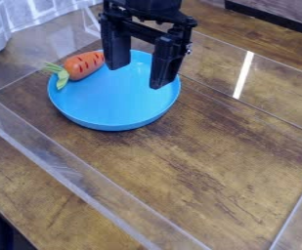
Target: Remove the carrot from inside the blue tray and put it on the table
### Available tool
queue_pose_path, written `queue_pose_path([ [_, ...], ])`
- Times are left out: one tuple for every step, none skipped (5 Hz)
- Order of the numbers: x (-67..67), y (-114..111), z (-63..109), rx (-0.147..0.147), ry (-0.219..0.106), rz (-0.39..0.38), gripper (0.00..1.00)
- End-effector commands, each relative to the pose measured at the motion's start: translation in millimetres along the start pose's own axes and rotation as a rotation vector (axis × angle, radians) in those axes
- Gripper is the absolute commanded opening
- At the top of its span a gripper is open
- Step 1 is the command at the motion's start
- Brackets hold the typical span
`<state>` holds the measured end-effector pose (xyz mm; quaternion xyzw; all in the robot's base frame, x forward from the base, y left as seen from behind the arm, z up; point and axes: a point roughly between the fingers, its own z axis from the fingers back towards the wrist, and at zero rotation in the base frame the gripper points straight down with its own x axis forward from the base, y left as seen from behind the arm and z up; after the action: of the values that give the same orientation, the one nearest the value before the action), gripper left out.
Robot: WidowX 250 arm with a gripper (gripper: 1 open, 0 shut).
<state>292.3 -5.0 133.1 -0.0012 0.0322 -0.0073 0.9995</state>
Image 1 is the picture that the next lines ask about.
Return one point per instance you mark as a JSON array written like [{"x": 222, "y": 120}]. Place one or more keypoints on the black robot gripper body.
[{"x": 161, "y": 11}]

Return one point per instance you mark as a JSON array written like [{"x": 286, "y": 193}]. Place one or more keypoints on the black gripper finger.
[
  {"x": 116, "y": 42},
  {"x": 170, "y": 49}
]

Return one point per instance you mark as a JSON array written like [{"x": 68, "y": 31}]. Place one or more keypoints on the orange toy carrot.
[{"x": 77, "y": 67}]

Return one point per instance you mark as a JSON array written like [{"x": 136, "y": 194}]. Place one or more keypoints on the blue round tray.
[{"x": 114, "y": 100}]

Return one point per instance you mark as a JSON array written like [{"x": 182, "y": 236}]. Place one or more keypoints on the white grid curtain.
[{"x": 21, "y": 14}]

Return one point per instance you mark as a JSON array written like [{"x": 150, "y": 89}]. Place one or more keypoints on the clear acrylic enclosure wall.
[{"x": 206, "y": 180}]

